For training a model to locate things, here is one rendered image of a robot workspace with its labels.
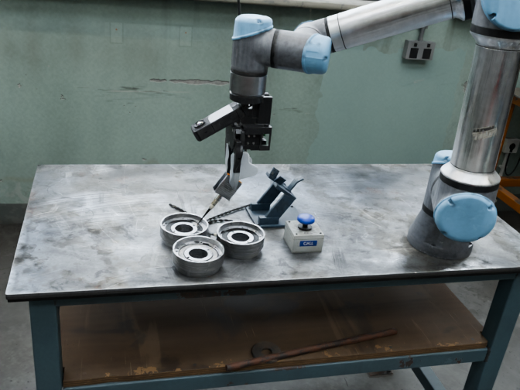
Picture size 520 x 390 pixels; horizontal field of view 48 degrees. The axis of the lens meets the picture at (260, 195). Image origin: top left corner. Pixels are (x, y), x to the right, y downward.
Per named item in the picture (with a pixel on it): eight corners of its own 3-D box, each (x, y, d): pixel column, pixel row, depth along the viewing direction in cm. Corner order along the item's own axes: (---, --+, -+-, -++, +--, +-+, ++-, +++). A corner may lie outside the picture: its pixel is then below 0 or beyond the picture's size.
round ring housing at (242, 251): (268, 243, 131) (271, 227, 129) (254, 265, 122) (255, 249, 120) (225, 232, 134) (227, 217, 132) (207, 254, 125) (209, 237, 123)
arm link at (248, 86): (235, 76, 113) (225, 66, 120) (233, 99, 115) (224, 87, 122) (271, 77, 115) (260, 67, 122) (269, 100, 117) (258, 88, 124)
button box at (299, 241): (292, 254, 128) (294, 234, 126) (283, 237, 134) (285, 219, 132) (326, 252, 130) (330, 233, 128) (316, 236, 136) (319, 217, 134)
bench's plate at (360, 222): (5, 303, 106) (5, 294, 105) (38, 171, 158) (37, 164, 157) (555, 271, 136) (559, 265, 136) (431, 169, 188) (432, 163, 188)
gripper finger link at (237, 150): (241, 175, 122) (244, 134, 119) (234, 175, 121) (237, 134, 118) (236, 168, 126) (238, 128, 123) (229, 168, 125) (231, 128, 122)
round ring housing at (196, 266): (212, 285, 114) (213, 267, 113) (163, 272, 117) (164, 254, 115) (230, 258, 124) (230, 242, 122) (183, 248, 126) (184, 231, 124)
